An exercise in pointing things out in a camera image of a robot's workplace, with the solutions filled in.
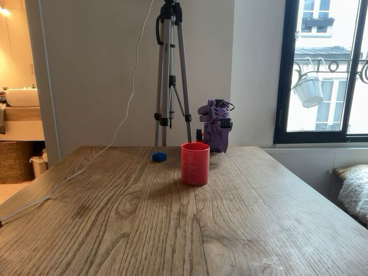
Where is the woven wicker basket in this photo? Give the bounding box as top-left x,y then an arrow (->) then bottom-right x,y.
0,140 -> 36,185

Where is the furry light cushion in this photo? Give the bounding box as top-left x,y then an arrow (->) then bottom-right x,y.
332,163 -> 368,227

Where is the blue toy brick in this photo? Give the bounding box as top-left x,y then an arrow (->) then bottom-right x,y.
151,151 -> 168,163

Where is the wooden vanity counter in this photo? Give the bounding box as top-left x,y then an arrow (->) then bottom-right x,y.
0,105 -> 44,142

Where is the red cup with white print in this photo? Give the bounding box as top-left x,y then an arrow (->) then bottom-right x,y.
180,141 -> 211,186

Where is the white hanging bucket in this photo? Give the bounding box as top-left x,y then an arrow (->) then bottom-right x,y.
292,57 -> 324,109

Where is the dark window frame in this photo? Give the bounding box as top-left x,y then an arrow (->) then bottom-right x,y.
272,0 -> 368,145

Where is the black iron balcony railing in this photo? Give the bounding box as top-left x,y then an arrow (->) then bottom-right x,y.
293,56 -> 368,85

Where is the window blind chain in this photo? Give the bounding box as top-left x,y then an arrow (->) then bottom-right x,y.
294,0 -> 302,40

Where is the white waste bin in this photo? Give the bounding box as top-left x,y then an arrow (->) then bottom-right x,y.
29,148 -> 49,181

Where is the white cable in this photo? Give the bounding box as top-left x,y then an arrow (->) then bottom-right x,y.
0,0 -> 154,228

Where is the silver camera tripod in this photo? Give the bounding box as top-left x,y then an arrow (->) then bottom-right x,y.
153,0 -> 193,147

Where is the window flower box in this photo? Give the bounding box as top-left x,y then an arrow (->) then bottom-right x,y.
301,16 -> 336,29

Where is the white washbasin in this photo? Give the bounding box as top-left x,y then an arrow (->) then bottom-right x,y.
5,87 -> 40,108

